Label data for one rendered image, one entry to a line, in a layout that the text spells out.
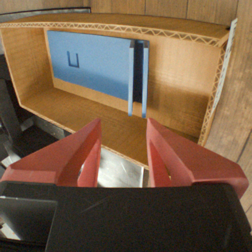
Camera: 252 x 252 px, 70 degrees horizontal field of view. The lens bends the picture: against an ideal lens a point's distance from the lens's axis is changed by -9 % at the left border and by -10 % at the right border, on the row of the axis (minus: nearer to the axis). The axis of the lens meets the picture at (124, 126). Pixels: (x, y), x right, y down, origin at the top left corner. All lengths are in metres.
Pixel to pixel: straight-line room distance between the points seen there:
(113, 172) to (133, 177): 0.04
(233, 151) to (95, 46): 0.19
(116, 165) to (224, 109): 0.18
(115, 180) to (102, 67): 0.19
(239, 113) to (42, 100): 0.25
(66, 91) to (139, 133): 0.15
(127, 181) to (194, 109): 0.16
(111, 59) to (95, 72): 0.03
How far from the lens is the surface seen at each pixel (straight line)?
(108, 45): 0.22
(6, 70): 0.40
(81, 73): 0.26
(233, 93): 0.20
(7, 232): 5.83
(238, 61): 0.19
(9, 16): 0.41
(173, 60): 0.20
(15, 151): 0.44
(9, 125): 0.43
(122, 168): 0.30
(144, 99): 0.19
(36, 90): 0.32
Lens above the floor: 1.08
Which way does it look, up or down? 42 degrees down
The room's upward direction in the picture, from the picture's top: 131 degrees counter-clockwise
